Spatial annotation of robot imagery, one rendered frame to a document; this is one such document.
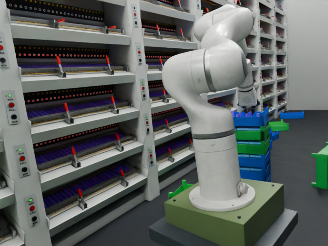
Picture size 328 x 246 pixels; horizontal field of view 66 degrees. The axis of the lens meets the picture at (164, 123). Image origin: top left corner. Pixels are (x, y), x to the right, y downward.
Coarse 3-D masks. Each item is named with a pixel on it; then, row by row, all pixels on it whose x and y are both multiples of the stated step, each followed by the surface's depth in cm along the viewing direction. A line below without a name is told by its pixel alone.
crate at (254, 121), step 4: (268, 108) 154; (236, 112) 164; (244, 112) 162; (256, 112) 158; (260, 112) 138; (264, 112) 156; (268, 112) 154; (244, 116) 163; (248, 116) 161; (252, 116) 160; (256, 116) 159; (260, 116) 139; (264, 116) 140; (268, 116) 154; (236, 120) 146; (240, 120) 145; (244, 120) 144; (248, 120) 142; (252, 120) 141; (256, 120) 140; (260, 120) 139; (264, 120) 140; (268, 120) 154; (236, 124) 146; (240, 124) 145; (244, 124) 144; (248, 124) 143; (252, 124) 142; (256, 124) 141; (260, 124) 140; (264, 124) 140
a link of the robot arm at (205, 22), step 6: (222, 6) 105; (228, 6) 104; (234, 6) 108; (210, 12) 103; (216, 12) 103; (204, 18) 98; (210, 18) 97; (198, 24) 99; (204, 24) 97; (210, 24) 96; (198, 30) 99; (204, 30) 97; (198, 36) 100
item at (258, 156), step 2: (266, 152) 155; (238, 154) 150; (240, 154) 150; (242, 154) 149; (244, 154) 149; (246, 154) 149; (248, 154) 149; (250, 154) 148; (252, 154) 148; (254, 154) 147; (256, 154) 147; (258, 154) 146; (238, 156) 150; (240, 156) 149; (242, 156) 149; (244, 156) 148; (246, 156) 148; (248, 156) 147; (250, 156) 146; (252, 156) 146; (254, 156) 145; (256, 156) 145; (258, 156) 144; (260, 156) 144; (258, 158) 145; (260, 158) 144
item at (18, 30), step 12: (12, 12) 106; (24, 12) 109; (12, 24) 91; (24, 24) 98; (108, 24) 145; (120, 24) 139; (12, 36) 92; (24, 36) 95; (36, 36) 98; (48, 36) 102; (60, 36) 106; (72, 36) 110; (84, 36) 115; (96, 36) 119; (108, 36) 125; (120, 36) 131
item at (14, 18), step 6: (12, 18) 95; (18, 18) 96; (24, 18) 98; (30, 18) 100; (42, 24) 102; (48, 24) 106; (60, 24) 110; (66, 24) 112; (72, 24) 114; (78, 24) 116; (96, 30) 123; (114, 30) 133; (120, 30) 136
